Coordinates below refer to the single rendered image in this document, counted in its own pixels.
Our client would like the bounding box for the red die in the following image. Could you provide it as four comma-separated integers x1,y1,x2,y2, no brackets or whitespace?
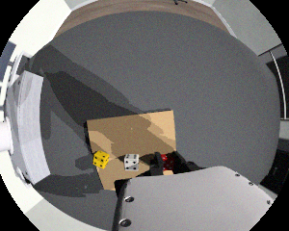
161,154,174,170

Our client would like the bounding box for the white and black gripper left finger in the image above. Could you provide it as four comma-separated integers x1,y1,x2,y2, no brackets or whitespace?
114,152,164,197

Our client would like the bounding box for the yellow die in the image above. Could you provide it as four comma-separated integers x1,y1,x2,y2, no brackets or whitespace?
92,150,110,168

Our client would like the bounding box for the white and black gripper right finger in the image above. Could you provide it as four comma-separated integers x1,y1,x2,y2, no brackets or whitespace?
171,151,207,174

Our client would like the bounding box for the white die with black pips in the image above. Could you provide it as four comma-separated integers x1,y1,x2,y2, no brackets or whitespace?
123,154,139,171

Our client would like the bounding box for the tan square mat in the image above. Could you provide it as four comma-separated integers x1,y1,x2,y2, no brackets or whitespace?
87,111,176,191

